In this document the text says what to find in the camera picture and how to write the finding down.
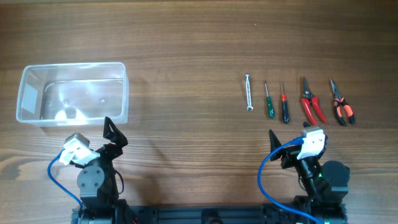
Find left blue cable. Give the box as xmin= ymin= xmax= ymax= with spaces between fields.
xmin=47 ymin=148 xmax=83 ymax=208

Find small silver wrench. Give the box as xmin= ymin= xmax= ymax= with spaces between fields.
xmin=245 ymin=73 xmax=253 ymax=111

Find right blue cable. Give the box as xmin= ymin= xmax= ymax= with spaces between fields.
xmin=257 ymin=136 xmax=326 ymax=224

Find clear plastic container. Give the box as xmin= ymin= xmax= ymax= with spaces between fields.
xmin=16 ymin=62 xmax=129 ymax=127

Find blue cable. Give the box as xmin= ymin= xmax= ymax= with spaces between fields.
xmin=47 ymin=148 xmax=83 ymax=208
xmin=257 ymin=136 xmax=326 ymax=224

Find green handled screwdriver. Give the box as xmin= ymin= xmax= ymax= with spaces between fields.
xmin=264 ymin=81 xmax=275 ymax=119

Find orange black needle-nose pliers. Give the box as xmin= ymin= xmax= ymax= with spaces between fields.
xmin=330 ymin=80 xmax=355 ymax=126

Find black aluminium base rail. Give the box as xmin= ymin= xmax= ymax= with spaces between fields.
xmin=71 ymin=203 xmax=348 ymax=224

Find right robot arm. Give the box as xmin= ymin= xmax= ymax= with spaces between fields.
xmin=259 ymin=122 xmax=350 ymax=223

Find red black handled screwdriver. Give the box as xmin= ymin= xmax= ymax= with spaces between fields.
xmin=281 ymin=82 xmax=290 ymax=124

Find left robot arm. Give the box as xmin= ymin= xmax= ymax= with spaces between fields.
xmin=71 ymin=117 xmax=139 ymax=224

